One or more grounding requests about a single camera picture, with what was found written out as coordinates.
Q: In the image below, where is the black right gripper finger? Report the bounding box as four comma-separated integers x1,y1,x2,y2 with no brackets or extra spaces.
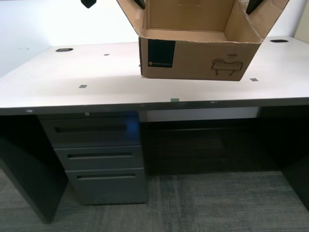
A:
246,0,264,15

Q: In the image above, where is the cardboard box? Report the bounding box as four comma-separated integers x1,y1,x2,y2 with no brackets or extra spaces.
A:
116,0,290,82

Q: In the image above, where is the black desk side panel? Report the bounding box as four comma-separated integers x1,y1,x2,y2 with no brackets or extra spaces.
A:
0,115,69,224
255,105,309,211

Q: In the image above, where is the black desk modesty panel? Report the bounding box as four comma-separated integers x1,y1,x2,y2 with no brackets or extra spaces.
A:
140,119,278,175

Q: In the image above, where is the grey drawer pedestal cabinet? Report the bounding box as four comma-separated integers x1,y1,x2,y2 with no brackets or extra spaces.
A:
38,110,148,206

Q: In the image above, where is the tall grey pedestal drawer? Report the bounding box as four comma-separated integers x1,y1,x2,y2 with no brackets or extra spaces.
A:
64,168,148,206

